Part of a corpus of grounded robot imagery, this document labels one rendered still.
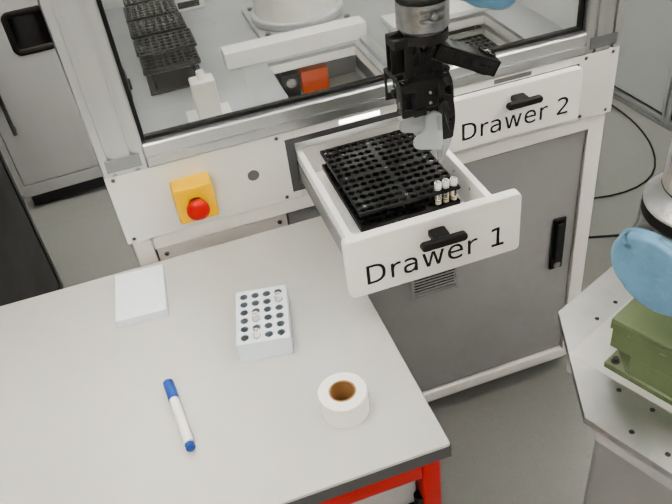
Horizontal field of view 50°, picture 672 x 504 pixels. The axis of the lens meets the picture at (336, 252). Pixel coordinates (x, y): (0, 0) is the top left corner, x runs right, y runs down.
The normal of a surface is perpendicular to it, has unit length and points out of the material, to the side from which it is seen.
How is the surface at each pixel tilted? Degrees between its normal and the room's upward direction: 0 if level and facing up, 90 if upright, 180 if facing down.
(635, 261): 99
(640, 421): 0
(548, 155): 90
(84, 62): 90
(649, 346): 91
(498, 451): 0
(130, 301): 0
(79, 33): 90
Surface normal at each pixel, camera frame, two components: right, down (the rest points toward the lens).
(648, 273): -0.77, 0.55
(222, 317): -0.11, -0.77
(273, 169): 0.31, 0.57
